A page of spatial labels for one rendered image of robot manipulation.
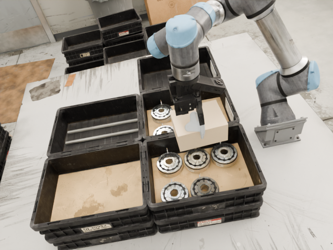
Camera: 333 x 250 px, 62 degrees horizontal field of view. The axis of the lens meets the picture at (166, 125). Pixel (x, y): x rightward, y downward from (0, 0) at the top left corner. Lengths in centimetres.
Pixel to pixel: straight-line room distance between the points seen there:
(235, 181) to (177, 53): 58
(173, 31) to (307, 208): 86
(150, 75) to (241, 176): 80
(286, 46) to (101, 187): 90
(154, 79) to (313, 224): 101
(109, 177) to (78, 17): 318
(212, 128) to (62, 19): 350
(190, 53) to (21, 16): 363
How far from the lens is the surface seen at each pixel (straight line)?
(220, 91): 83
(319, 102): 272
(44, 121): 178
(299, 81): 125
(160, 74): 160
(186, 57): 70
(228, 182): 109
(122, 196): 111
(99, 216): 98
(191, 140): 88
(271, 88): 130
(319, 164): 136
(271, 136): 132
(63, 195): 121
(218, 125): 87
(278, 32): 116
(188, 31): 67
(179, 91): 78
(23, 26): 426
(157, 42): 85
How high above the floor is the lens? 176
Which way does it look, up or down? 46 degrees down
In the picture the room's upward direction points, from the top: 12 degrees counter-clockwise
